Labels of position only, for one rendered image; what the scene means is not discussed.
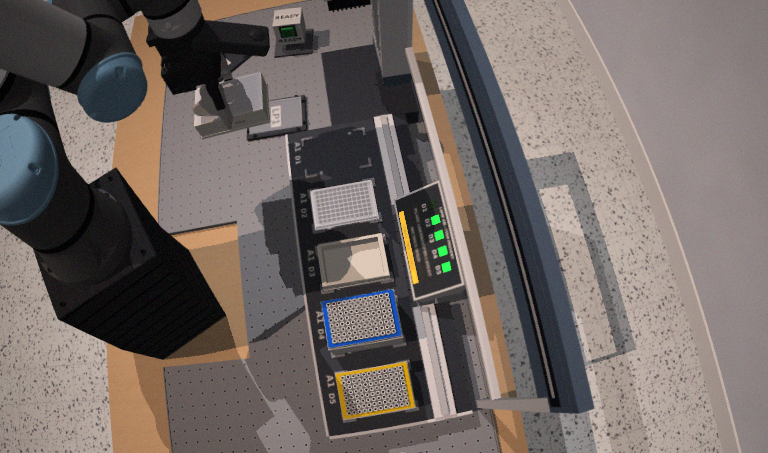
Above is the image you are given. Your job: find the beige one-well reservoir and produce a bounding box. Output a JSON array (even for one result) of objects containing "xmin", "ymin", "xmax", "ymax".
[{"xmin": 317, "ymin": 233, "xmax": 391, "ymax": 291}]

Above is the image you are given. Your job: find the cream ready button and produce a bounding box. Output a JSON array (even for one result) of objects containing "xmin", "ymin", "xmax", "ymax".
[{"xmin": 273, "ymin": 7, "xmax": 313, "ymax": 58}]

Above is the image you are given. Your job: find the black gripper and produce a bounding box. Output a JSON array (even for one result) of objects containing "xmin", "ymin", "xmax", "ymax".
[{"xmin": 146, "ymin": 13, "xmax": 233, "ymax": 130}]

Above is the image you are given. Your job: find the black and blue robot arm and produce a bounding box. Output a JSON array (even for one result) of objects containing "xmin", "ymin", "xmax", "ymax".
[{"xmin": 0, "ymin": 0, "xmax": 270, "ymax": 287}]

